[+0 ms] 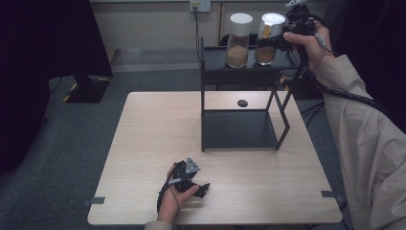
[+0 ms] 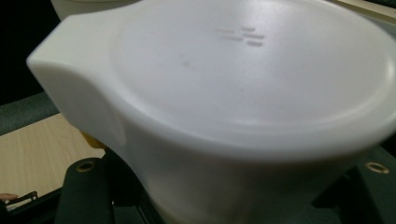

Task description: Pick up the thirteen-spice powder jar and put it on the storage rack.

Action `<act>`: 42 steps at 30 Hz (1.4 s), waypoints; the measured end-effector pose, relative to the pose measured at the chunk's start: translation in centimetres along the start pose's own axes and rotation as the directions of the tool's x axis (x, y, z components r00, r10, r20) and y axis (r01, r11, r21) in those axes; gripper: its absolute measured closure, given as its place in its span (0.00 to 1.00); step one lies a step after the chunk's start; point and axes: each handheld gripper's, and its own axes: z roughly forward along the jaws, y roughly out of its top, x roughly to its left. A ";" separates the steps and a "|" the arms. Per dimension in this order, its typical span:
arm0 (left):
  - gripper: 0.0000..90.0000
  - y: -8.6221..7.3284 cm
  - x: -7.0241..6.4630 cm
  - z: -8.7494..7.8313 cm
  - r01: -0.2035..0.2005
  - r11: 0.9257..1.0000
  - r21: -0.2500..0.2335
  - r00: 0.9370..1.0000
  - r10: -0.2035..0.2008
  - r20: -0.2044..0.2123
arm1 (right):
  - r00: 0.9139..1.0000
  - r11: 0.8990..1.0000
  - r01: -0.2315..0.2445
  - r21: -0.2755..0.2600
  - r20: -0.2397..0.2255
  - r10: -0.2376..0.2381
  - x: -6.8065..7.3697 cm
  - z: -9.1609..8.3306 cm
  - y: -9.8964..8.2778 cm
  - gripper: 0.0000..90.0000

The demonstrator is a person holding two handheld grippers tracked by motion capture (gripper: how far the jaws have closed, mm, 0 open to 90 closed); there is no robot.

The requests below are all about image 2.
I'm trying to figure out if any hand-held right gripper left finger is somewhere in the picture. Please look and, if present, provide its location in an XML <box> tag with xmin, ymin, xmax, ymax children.
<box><xmin>54</xmin><ymin>157</ymin><xmax>163</xmax><ymax>224</ymax></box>

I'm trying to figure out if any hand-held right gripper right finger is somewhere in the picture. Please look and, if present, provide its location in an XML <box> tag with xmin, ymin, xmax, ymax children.
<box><xmin>311</xmin><ymin>145</ymin><xmax>396</xmax><ymax>224</ymax></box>

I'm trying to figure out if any white lidded plastic container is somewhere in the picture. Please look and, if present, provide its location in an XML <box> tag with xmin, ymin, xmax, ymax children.
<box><xmin>26</xmin><ymin>0</ymin><xmax>396</xmax><ymax>224</ymax></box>

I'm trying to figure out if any dark padded rail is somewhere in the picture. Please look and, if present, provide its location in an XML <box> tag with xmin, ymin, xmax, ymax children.
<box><xmin>0</xmin><ymin>91</ymin><xmax>61</xmax><ymax>137</ymax></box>

